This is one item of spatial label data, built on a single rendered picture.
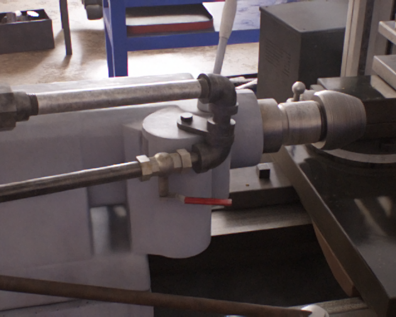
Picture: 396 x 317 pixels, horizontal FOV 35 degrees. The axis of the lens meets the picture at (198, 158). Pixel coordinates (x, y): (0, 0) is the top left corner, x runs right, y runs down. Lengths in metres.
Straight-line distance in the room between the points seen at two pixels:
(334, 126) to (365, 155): 0.27
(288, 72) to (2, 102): 1.78
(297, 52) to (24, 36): 2.74
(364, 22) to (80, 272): 1.48
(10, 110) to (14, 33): 4.01
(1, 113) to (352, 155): 0.73
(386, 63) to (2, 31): 3.60
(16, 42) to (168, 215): 3.90
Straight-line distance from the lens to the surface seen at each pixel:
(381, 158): 1.18
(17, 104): 0.61
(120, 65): 2.70
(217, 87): 0.70
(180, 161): 0.72
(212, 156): 0.73
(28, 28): 4.61
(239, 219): 1.17
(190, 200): 0.74
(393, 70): 1.26
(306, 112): 0.92
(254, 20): 2.88
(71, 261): 0.84
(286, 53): 2.30
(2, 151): 0.81
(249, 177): 1.22
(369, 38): 2.14
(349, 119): 0.93
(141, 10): 3.03
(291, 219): 1.18
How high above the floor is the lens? 1.50
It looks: 29 degrees down
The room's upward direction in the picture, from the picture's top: straight up
